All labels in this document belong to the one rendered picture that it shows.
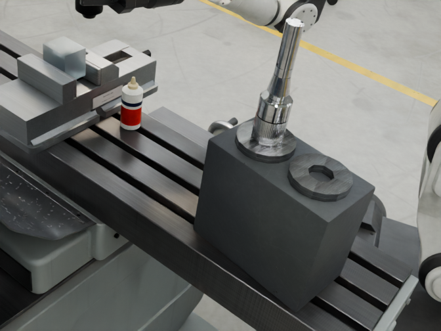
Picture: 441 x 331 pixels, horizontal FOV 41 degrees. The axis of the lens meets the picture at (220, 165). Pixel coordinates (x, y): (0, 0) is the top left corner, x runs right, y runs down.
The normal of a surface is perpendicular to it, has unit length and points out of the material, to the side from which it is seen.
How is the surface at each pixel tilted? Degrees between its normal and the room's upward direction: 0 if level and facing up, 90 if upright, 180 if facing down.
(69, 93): 90
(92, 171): 0
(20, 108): 0
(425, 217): 90
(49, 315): 90
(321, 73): 0
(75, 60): 90
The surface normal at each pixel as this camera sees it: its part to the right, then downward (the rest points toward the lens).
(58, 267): 0.79, 0.46
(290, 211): -0.69, 0.36
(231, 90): 0.15, -0.78
